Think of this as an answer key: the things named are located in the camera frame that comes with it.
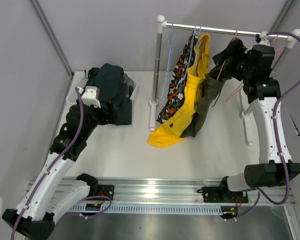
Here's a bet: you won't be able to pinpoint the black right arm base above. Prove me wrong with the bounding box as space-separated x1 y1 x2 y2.
196 186 249 204

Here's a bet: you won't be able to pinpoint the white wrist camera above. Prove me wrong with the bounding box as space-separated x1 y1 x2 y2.
255 31 271 47
81 86 101 109

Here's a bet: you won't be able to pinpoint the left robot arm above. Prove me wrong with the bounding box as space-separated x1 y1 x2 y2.
2 101 114 240

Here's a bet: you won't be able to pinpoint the pink wire hanger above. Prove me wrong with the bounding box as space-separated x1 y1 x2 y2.
225 35 285 102
216 28 238 81

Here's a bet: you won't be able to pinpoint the white steel clothes rack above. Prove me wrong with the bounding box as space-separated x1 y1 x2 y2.
149 15 300 132

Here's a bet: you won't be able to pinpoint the dark navy shorts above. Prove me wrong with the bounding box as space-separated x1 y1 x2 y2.
74 63 135 127

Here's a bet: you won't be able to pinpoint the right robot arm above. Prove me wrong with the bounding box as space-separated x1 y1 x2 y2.
218 44 300 205

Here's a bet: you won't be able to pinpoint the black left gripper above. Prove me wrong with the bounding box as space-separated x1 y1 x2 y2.
82 100 118 139

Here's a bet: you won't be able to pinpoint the camouflage patterned shorts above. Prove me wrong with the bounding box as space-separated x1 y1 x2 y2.
156 47 187 124

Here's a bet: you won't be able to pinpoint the grey shorts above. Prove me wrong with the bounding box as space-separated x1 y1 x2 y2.
123 73 136 100

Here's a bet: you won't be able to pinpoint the white perforated plastic basket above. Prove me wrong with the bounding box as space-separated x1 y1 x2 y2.
65 68 139 119

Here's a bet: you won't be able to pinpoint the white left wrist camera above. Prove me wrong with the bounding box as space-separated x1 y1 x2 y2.
81 86 101 109

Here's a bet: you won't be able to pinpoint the white slotted cable duct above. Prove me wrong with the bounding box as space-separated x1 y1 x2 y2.
68 202 223 216

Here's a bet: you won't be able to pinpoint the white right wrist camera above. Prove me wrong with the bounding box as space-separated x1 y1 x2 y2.
255 31 271 47

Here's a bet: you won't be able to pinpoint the yellow shorts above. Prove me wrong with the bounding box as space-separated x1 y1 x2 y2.
147 34 210 148

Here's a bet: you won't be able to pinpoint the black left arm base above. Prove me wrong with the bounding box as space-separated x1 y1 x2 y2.
76 173 115 200

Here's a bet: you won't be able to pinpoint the blue wire hanger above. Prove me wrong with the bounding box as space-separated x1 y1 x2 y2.
159 23 177 101
182 30 198 80
191 24 203 76

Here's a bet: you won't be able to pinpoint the aluminium mounting rail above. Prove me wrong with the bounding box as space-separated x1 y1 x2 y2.
22 177 297 207

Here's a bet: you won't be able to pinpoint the olive green shorts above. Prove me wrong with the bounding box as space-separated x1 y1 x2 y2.
180 38 246 138

